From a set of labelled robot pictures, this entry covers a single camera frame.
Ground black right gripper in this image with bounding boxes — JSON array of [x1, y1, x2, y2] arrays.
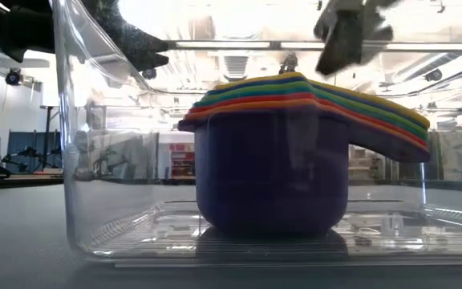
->
[[313, 0, 400, 76]]

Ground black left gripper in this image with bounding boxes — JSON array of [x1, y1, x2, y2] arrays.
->
[[0, 0, 55, 63]]

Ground green measuring cup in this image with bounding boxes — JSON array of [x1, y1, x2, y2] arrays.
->
[[198, 81, 429, 140]]

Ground teal measuring cup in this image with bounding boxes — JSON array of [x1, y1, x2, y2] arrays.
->
[[193, 86, 429, 142]]

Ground clear plastic basket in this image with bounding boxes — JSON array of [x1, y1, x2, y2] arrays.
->
[[52, 0, 462, 268]]

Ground red shelf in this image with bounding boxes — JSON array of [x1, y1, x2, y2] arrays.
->
[[168, 142, 197, 177]]

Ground black tripod stand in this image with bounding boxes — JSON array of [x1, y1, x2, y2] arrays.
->
[[39, 105, 58, 172]]

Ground blue partition screen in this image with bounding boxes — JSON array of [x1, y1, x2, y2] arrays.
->
[[6, 130, 62, 172]]

